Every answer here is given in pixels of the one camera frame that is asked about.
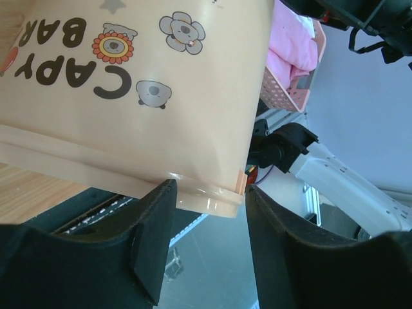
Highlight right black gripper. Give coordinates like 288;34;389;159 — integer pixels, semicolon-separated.
283;0;411;64

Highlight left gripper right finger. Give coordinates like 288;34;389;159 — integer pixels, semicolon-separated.
245;185;411;308

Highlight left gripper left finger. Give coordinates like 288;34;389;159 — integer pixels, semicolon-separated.
1;180;177;308

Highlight peach cartoon plastic bucket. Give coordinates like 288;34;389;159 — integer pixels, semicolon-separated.
1;1;274;218

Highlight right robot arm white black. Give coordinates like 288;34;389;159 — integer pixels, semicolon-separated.
247;1;411;237

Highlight pink towel in basket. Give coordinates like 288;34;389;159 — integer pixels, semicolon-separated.
266;1;318;89

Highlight pink perforated basket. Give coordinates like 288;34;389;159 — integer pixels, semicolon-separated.
260;14;326;113

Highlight white slotted cable duct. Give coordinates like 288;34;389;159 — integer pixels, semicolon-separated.
169;214;209;248

